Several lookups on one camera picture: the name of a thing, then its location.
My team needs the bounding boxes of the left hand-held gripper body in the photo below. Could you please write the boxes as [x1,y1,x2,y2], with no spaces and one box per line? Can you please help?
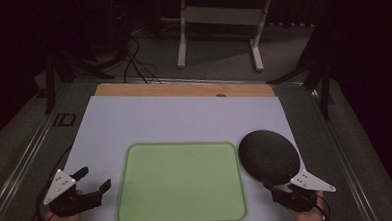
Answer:
[41,167,105,219]

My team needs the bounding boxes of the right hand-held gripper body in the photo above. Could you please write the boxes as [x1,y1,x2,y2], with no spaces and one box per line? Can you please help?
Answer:
[270,168,339,214]

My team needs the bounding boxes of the black round plate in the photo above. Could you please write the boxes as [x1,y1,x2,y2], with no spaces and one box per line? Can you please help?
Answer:
[237,128,302,187]

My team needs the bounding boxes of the person's right hand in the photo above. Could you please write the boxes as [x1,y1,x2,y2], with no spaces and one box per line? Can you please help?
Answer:
[289,190,327,221]

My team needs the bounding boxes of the green rectangular tray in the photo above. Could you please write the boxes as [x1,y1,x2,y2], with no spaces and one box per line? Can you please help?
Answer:
[112,137,249,221]

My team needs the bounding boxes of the white table cover sheet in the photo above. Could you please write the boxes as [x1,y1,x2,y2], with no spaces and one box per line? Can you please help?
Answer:
[54,86,310,221]

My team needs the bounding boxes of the black metal stand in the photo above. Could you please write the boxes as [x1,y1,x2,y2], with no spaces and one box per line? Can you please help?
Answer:
[41,43,118,115]
[264,13,338,123]

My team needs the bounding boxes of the black device with red light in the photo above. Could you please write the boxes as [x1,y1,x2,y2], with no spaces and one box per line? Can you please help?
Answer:
[111,0,132,55]

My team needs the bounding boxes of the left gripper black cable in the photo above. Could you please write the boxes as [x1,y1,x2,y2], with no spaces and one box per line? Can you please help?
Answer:
[19,145,77,221]

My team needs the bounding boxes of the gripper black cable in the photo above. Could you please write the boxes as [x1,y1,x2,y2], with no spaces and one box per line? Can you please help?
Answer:
[314,194,332,221]
[19,145,77,221]

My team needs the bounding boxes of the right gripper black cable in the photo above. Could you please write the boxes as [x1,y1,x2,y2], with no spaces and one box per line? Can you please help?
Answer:
[314,194,332,221]

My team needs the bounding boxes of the metal floor rail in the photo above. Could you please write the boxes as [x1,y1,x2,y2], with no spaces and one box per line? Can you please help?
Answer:
[307,82,380,221]
[0,83,77,221]

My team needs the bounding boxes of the black rectangular floor bracket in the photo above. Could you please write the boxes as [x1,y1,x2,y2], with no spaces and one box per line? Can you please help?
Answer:
[52,112,78,129]

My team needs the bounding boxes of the black floor cables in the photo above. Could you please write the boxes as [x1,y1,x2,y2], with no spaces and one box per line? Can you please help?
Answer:
[121,33,162,86]

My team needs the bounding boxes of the white metal table frame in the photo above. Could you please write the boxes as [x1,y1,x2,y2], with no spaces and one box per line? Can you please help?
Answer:
[174,0,276,76]

